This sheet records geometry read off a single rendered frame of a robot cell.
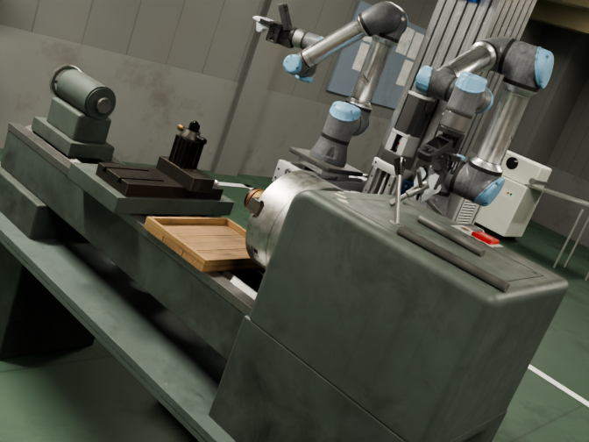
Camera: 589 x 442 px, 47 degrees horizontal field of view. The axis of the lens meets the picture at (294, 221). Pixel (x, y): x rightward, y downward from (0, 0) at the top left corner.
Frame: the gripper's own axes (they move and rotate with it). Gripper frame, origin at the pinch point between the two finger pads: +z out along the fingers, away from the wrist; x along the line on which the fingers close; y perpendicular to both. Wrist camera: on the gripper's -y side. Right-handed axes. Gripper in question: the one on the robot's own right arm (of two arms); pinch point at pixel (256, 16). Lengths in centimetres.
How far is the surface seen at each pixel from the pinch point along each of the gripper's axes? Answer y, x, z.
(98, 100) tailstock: 40, -62, 24
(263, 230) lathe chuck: 36, -108, -74
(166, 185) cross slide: 50, -81, -25
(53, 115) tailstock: 54, -62, 44
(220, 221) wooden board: 60, -70, -42
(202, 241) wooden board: 58, -92, -48
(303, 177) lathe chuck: 22, -95, -76
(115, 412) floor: 148, -84, -27
